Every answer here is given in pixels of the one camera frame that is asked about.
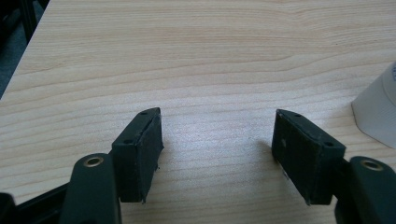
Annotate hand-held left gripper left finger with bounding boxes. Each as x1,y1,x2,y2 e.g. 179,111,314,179
111,106,165,204

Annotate black metal stand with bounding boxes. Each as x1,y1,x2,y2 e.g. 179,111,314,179
0,0,50,45

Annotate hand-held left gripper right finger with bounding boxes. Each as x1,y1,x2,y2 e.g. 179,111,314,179
271,108,347,206

